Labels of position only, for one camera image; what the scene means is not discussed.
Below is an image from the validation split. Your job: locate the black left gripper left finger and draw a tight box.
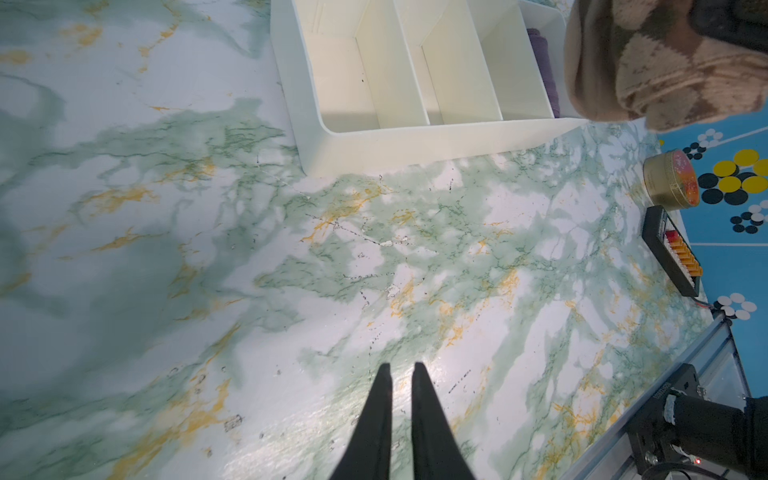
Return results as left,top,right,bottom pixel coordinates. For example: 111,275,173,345
330,363,393,480

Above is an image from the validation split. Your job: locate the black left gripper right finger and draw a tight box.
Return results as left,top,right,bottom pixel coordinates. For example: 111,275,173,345
411,362,475,480

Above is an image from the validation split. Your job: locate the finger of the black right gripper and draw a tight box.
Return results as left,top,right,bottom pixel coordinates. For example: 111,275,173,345
688,0,768,53

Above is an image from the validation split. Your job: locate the beige argyle sock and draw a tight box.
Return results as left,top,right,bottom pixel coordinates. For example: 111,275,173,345
564,1,767,133

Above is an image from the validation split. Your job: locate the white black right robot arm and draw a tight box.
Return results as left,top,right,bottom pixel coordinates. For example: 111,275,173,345
660,1,767,479

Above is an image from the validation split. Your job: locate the round red lid tin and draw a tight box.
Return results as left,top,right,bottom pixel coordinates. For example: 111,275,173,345
643,150,700,211

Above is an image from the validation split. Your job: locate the purple rolled sock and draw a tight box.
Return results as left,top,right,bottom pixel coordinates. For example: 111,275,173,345
527,29,561,118

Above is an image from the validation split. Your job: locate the black tray with coloured items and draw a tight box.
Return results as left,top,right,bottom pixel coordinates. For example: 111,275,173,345
641,205,703,298

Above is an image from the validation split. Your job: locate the white compartment organizer tray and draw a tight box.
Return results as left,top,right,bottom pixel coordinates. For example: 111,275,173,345
270,1,584,177

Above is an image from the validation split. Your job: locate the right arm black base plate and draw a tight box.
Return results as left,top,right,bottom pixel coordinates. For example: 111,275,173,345
626,363,699,475

